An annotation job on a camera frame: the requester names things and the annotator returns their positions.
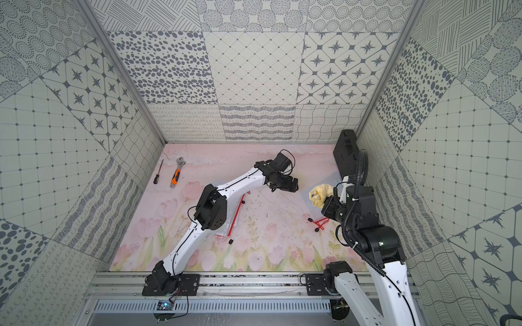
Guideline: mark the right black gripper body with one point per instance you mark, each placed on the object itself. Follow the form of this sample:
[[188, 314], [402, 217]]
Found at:
[[337, 210]]

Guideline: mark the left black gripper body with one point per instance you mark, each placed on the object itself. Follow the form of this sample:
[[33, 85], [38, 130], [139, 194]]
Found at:
[[283, 182]]

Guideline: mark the yellow microfiber cloth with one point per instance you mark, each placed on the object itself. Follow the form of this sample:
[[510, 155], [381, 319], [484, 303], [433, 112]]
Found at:
[[319, 194]]

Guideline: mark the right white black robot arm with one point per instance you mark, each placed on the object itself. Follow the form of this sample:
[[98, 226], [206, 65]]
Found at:
[[378, 245]]

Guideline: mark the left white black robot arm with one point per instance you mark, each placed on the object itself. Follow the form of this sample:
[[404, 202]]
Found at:
[[216, 209]]

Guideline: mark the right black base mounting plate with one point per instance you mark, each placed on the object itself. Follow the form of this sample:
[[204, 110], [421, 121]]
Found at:
[[316, 285]]

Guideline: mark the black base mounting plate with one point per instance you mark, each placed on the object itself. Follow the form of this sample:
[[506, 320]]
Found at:
[[161, 285], [316, 285]]

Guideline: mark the dark slim screwdriver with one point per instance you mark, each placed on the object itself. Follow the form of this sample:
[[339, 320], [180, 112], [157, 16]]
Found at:
[[157, 176]]

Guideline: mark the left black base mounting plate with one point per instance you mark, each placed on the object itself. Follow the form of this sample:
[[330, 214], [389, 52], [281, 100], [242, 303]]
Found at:
[[161, 285]]

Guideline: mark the orange handled adjustable wrench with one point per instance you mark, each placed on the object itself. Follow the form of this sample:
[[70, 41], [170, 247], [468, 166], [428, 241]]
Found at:
[[180, 163]]

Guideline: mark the aluminium mounting rail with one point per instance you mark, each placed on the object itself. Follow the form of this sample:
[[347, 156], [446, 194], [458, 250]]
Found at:
[[235, 285]]

